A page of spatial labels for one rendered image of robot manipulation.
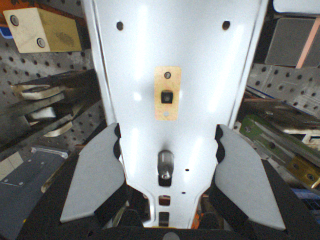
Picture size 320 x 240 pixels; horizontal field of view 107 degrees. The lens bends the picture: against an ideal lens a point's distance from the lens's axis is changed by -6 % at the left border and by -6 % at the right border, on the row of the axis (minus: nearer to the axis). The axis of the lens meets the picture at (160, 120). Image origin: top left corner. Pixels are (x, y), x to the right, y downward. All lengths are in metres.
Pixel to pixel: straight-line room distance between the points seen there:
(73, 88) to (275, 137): 0.29
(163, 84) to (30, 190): 0.71
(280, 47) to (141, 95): 0.21
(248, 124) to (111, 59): 0.24
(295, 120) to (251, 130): 0.06
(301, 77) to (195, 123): 0.55
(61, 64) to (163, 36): 0.50
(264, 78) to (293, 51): 0.34
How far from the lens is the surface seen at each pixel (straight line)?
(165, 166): 0.23
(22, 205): 0.76
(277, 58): 0.27
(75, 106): 0.22
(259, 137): 0.25
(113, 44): 0.20
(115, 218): 0.42
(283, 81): 0.66
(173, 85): 0.19
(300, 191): 2.64
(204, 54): 0.19
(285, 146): 0.23
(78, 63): 0.59
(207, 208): 0.51
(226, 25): 0.52
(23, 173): 0.83
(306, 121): 0.28
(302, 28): 0.28
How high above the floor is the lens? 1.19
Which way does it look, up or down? 61 degrees down
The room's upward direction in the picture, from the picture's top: 175 degrees counter-clockwise
